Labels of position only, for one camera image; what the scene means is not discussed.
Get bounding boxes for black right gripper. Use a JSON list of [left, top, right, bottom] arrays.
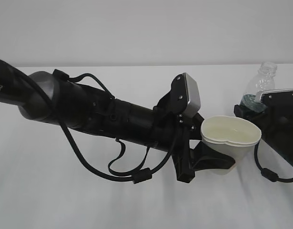
[[233, 98, 293, 143]]

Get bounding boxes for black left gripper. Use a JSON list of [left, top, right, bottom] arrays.
[[153, 108, 235, 183]]

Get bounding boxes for white paper cup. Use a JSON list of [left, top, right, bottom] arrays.
[[200, 115, 262, 175]]

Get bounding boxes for clear plastic water bottle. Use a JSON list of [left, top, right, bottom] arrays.
[[240, 62, 277, 113]]

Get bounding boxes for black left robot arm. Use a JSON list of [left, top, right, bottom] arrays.
[[0, 59, 235, 184]]

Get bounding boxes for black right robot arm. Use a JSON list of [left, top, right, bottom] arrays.
[[233, 89, 293, 183]]

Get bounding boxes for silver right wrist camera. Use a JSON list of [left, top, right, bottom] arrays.
[[254, 89, 293, 104]]

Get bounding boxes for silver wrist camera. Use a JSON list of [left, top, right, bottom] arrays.
[[254, 89, 293, 104], [156, 73, 201, 118]]

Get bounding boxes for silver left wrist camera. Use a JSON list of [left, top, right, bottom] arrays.
[[156, 73, 201, 118]]

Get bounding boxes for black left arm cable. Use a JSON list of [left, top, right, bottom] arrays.
[[8, 64, 180, 185]]

